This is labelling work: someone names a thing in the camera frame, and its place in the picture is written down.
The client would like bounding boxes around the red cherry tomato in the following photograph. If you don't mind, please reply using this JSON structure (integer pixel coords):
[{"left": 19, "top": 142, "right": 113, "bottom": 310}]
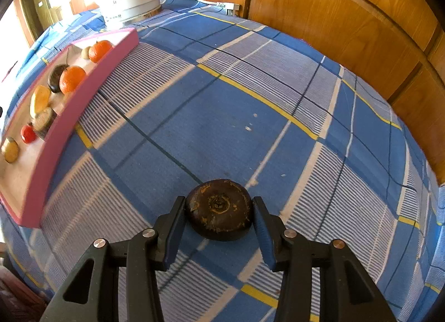
[{"left": 20, "top": 124, "right": 38, "bottom": 144}]

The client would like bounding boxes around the dark carved wooden block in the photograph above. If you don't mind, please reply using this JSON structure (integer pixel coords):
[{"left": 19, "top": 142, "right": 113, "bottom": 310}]
[{"left": 47, "top": 63, "right": 70, "bottom": 94}]

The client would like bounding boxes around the large orange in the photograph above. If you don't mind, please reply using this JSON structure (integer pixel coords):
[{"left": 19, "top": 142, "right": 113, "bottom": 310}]
[{"left": 59, "top": 66, "right": 87, "bottom": 95}]

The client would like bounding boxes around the pink tray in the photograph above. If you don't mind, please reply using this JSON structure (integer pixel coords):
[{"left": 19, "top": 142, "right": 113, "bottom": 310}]
[{"left": 0, "top": 27, "right": 140, "bottom": 229}]

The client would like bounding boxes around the dark brown round fruit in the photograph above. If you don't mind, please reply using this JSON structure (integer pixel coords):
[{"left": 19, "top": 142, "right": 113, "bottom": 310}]
[{"left": 184, "top": 179, "right": 254, "bottom": 242}]

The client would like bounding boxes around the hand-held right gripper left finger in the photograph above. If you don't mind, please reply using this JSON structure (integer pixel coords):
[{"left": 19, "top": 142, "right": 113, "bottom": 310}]
[{"left": 40, "top": 196, "right": 186, "bottom": 322}]

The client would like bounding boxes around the yellow banana piece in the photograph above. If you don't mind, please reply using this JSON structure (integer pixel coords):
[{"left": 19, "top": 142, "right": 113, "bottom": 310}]
[{"left": 29, "top": 85, "right": 51, "bottom": 119}]

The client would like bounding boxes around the small orange tangerine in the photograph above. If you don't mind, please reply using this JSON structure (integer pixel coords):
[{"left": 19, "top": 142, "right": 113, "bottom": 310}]
[{"left": 88, "top": 40, "right": 113, "bottom": 63}]

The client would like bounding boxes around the white power plug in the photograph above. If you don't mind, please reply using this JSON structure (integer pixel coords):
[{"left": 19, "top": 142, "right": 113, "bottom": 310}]
[{"left": 216, "top": 1, "right": 242, "bottom": 16}]

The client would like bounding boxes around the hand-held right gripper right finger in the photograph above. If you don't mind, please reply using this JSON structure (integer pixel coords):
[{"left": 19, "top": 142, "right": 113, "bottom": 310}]
[{"left": 252, "top": 196, "right": 397, "bottom": 322}]

